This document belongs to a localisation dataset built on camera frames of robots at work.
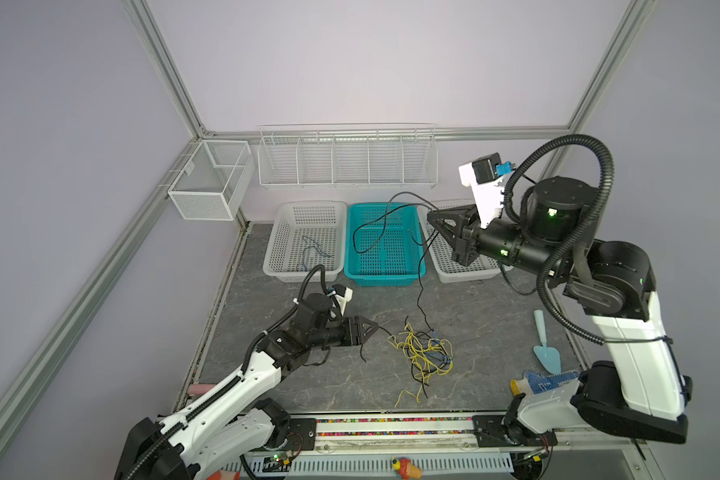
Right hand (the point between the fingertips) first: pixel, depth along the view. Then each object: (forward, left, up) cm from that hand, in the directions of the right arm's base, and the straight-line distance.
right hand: (431, 217), depth 48 cm
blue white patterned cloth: (-11, -35, -53) cm, 64 cm away
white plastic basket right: (+20, -14, -43) cm, 49 cm away
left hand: (-3, +11, -37) cm, 38 cm away
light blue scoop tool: (-3, -41, -54) cm, 68 cm away
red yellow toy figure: (-30, +3, -49) cm, 58 cm away
